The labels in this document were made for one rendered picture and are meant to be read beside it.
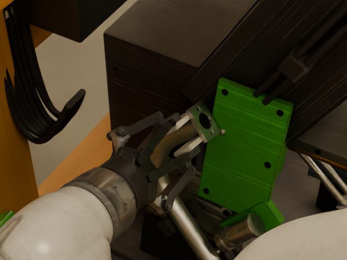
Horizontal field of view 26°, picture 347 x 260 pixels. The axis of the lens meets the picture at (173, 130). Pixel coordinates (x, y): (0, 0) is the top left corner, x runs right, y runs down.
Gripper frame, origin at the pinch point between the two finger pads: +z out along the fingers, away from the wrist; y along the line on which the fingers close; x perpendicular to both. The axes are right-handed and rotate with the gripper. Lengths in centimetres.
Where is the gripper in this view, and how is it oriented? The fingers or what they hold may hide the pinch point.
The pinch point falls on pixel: (186, 132)
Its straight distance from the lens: 109.6
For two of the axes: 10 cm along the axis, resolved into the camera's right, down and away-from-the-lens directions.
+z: 4.9, -3.9, 7.8
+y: -5.1, -8.5, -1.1
